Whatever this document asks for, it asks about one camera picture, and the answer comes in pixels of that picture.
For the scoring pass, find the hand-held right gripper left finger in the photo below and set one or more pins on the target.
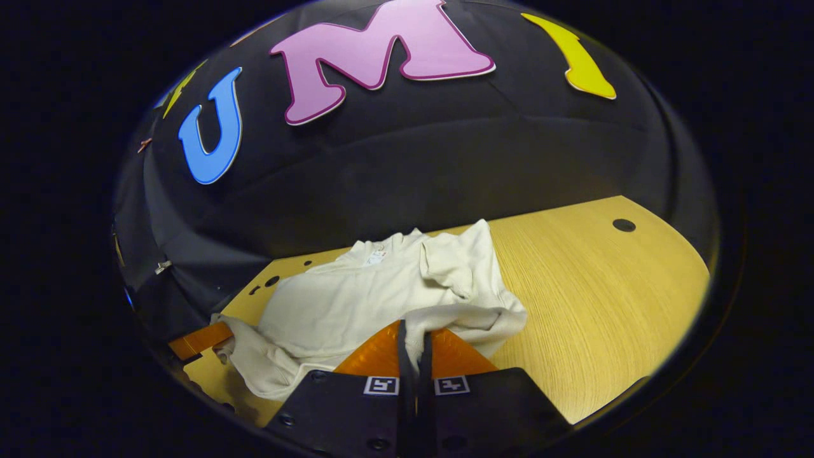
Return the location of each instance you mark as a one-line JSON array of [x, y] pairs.
[[404, 356]]

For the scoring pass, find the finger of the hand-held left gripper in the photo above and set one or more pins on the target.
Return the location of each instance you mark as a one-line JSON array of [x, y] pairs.
[[200, 340]]

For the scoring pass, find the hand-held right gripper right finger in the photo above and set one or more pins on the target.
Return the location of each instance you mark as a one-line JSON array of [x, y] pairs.
[[425, 362]]

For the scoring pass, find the white long-sleeved garment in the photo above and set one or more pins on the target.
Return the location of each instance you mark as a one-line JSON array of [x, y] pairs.
[[356, 299]]

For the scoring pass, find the small silver clip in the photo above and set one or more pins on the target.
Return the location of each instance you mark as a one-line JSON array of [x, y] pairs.
[[163, 267]]

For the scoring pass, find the small copper clip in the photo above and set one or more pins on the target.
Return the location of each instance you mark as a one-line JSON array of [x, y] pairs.
[[145, 145]]

